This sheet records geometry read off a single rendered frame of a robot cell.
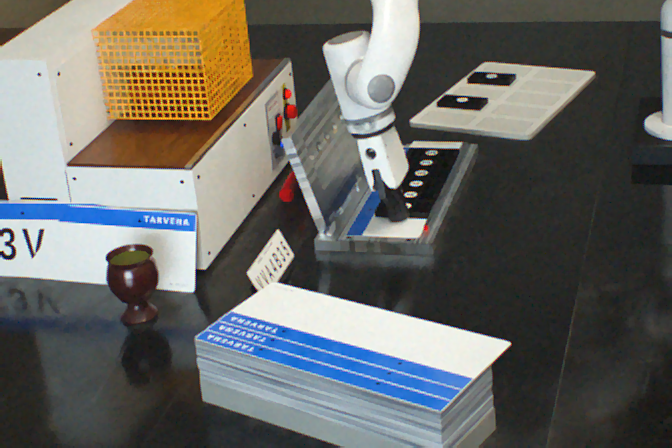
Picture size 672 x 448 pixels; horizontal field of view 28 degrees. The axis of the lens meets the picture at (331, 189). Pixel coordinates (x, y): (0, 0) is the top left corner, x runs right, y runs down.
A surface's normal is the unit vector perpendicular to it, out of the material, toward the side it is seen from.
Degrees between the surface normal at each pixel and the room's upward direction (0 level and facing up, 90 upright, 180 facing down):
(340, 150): 74
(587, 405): 0
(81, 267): 69
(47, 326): 0
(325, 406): 90
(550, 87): 0
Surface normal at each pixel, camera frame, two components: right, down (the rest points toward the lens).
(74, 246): -0.34, 0.05
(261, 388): -0.58, 0.37
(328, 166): 0.90, -0.23
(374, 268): -0.09, -0.91
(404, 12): 0.51, -0.52
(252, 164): 0.96, 0.03
